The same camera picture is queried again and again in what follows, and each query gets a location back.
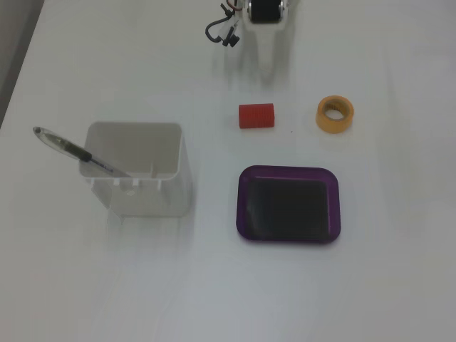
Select dark grey cable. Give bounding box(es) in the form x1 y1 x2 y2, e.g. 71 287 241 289
204 2 240 48

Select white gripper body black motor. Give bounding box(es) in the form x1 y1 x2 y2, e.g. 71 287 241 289
243 0 288 33

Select white plastic container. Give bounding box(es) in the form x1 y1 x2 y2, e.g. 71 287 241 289
78 121 191 218

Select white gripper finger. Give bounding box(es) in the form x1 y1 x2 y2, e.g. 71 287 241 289
254 30 279 72

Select yellow tape roll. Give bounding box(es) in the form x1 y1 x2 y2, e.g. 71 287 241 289
315 95 356 135

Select red ribbed cube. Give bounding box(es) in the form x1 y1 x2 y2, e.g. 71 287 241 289
237 103 276 130

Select clear black ballpoint pen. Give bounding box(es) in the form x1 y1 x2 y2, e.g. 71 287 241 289
32 126 132 178

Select purple tray box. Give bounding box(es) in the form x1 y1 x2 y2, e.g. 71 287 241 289
235 165 342 245

